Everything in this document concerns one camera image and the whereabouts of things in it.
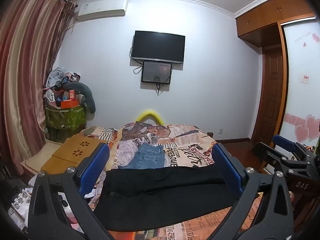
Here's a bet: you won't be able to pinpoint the white air conditioner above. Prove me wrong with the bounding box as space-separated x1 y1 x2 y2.
77 0 128 22

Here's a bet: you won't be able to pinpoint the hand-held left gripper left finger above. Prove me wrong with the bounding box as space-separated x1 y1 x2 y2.
27 142 113 240

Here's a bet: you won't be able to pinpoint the white heart-print sliding door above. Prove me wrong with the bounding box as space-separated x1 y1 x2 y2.
279 17 320 147

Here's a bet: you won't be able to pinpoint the brown wooden door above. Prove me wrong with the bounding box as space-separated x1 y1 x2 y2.
251 44 286 144

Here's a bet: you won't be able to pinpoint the black wall television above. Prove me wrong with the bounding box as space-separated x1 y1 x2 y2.
131 30 186 64

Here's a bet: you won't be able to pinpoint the grey plush pillow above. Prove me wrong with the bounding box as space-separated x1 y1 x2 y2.
62 82 96 113

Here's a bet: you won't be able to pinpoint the blue denim jeans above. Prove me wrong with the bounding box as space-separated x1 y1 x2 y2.
118 143 165 170

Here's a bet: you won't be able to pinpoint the black pants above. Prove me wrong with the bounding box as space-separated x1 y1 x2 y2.
93 165 250 232

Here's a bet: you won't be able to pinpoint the beige flat board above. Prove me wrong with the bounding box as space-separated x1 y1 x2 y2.
20 141 66 173

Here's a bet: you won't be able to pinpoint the small black wall monitor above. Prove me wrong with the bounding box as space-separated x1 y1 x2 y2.
141 61 172 85

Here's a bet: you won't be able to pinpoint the pile of assorted clutter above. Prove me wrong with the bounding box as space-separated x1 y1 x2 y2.
7 174 100 232

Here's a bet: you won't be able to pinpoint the wooden overhead cabinet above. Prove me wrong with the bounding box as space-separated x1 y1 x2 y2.
236 0 316 47

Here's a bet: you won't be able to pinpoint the striped pink curtain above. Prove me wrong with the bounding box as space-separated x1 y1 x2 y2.
0 0 78 183

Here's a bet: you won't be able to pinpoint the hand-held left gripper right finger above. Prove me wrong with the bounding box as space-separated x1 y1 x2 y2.
209 143 295 240

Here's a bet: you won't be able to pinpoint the wooden laptop table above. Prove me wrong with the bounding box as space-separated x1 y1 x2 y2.
41 135 108 174

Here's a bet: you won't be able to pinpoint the black television cable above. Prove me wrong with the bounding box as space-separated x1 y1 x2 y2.
129 45 144 75

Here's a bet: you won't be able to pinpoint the orange box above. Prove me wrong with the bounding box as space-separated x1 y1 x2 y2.
61 99 80 109

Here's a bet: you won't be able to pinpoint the pile of crumpled clothes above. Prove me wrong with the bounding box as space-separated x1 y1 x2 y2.
46 67 82 90

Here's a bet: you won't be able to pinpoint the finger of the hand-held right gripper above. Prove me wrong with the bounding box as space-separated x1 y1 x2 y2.
252 142 310 178
272 134 313 161

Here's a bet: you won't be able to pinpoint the yellow curved cushion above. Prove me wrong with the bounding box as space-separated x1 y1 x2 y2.
135 109 165 125

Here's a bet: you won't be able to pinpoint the printed blanket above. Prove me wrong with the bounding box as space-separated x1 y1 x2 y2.
80 122 315 240

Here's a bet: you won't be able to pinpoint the green fabric storage box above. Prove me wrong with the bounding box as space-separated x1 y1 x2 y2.
45 104 87 142

